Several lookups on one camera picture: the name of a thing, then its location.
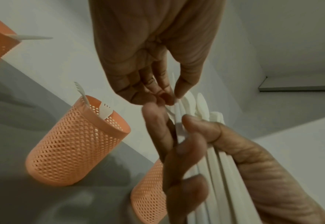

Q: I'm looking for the bunch of white plastic cutlery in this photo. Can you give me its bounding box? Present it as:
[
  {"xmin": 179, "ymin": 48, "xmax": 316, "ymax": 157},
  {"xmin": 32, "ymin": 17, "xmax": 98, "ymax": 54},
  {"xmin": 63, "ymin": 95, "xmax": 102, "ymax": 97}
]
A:
[{"xmin": 165, "ymin": 72, "xmax": 263, "ymax": 224}]

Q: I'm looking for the white plastic knife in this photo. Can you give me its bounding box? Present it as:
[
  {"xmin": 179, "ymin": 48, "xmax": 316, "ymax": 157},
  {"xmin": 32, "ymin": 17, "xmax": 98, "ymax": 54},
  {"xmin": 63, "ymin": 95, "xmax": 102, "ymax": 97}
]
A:
[{"xmin": 7, "ymin": 35, "xmax": 53, "ymax": 41}]

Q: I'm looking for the person's right hand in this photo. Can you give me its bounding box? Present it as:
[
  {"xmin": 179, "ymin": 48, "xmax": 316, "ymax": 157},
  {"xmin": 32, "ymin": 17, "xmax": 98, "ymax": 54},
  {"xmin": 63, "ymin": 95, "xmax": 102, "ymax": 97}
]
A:
[{"xmin": 88, "ymin": 0, "xmax": 227, "ymax": 107}]

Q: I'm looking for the person's left hand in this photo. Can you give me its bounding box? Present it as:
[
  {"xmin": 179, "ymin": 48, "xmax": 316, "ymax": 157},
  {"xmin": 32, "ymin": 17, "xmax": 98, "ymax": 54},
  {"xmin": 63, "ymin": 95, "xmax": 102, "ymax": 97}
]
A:
[{"xmin": 141, "ymin": 102, "xmax": 325, "ymax": 224}]

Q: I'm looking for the white plastic fork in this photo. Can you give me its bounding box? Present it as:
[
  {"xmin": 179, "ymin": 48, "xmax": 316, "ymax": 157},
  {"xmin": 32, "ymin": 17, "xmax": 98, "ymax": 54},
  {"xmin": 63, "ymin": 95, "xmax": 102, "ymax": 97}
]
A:
[
  {"xmin": 73, "ymin": 81, "xmax": 94, "ymax": 111},
  {"xmin": 98, "ymin": 103, "xmax": 114, "ymax": 120}
]

